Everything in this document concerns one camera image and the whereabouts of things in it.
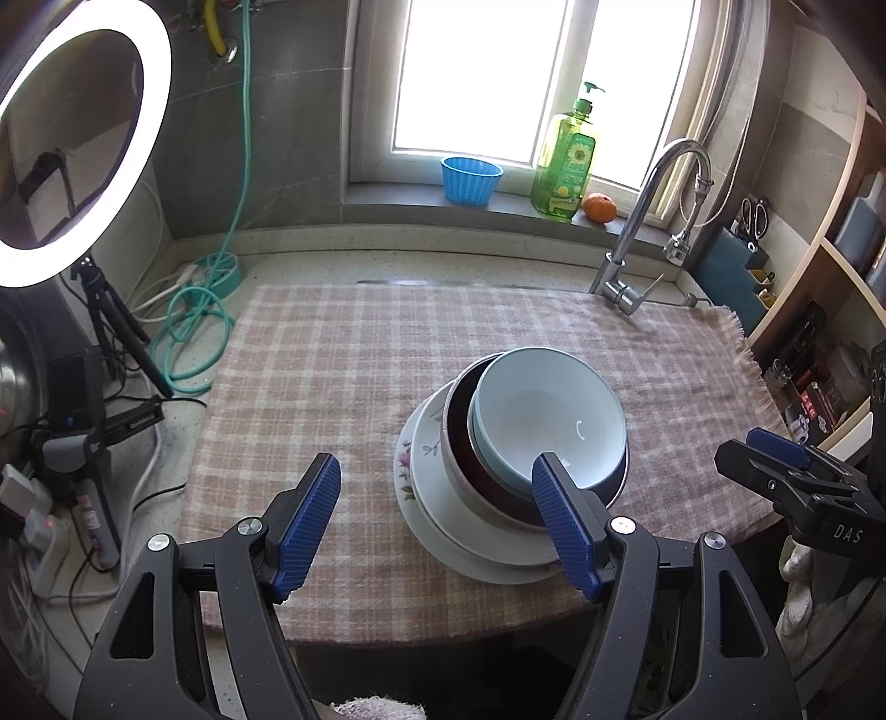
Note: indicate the yellow pipe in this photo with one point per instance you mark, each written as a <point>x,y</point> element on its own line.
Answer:
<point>214,31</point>

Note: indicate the blue silicone cup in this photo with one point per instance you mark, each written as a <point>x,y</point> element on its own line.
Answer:
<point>471,183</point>

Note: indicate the black scissors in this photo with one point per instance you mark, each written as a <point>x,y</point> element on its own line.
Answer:
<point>751,218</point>

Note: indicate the white window frame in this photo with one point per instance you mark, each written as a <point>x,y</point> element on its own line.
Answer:
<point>370,104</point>

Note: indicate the metal sink fitting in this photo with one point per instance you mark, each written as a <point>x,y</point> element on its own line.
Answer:
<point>690,300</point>

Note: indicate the box with kettle print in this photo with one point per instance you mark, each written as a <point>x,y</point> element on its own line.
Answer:
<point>806,415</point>

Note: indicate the drinking glass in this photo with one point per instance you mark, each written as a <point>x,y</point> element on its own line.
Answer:
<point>779,374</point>

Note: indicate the white plate with branch print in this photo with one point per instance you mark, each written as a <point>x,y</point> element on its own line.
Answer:
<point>432,429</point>

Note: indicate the pink floral white plate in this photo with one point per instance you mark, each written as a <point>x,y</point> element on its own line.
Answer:
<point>408,457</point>

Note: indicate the wooden shelf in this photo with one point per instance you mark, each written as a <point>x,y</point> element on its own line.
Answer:
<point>796,291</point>

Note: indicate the green dish soap bottle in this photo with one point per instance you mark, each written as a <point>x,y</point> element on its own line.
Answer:
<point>562,173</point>

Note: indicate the white power strip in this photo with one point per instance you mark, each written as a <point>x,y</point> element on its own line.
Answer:
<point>41,554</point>

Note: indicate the large steel pot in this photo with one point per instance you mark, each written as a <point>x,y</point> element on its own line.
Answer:
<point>17,374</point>

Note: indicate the pink plaid cloth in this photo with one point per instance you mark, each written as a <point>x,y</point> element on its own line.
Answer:
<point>311,381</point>

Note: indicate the chrome faucet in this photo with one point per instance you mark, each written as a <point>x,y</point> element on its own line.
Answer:
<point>634,220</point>

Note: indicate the light blue bowl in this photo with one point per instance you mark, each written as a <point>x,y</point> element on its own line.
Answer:
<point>526,415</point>

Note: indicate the black adapter box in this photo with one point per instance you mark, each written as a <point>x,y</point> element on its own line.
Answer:
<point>73,388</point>

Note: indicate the orange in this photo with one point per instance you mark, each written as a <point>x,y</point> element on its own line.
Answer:
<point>599,209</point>

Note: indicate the blue knife holder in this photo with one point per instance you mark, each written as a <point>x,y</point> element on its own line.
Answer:
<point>723,277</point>

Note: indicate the blue cutting board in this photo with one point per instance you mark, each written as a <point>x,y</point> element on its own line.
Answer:
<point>858,228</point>

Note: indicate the black tripod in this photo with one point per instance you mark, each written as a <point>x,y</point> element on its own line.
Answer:
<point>118,318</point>

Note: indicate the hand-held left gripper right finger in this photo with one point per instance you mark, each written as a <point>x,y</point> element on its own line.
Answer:
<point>564,526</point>

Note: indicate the steel bowl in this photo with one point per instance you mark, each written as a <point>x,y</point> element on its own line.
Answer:
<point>484,484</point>

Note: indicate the grey handheld device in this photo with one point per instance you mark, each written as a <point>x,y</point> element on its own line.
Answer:
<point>66,453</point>

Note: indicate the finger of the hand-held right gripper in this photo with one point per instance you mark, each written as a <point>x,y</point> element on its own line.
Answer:
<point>754,471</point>
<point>775,443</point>

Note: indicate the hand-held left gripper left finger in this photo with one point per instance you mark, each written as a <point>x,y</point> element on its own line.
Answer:
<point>304,526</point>

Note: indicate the person's right hand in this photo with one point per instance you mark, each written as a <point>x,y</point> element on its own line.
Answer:
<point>803,595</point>

